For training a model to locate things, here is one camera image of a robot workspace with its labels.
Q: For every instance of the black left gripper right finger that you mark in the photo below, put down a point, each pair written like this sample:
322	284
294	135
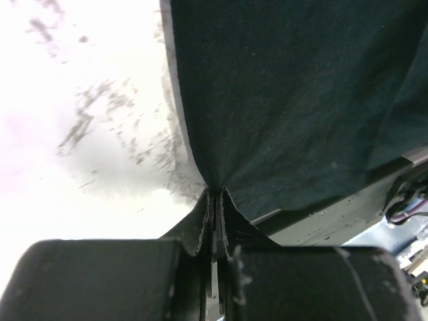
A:
262	280

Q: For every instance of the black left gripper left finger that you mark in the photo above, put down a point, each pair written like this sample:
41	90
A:
116	279

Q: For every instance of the black t-shirt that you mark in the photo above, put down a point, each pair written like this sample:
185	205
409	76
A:
291	103

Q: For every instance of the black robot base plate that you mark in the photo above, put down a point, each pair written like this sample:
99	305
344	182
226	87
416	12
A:
338	220

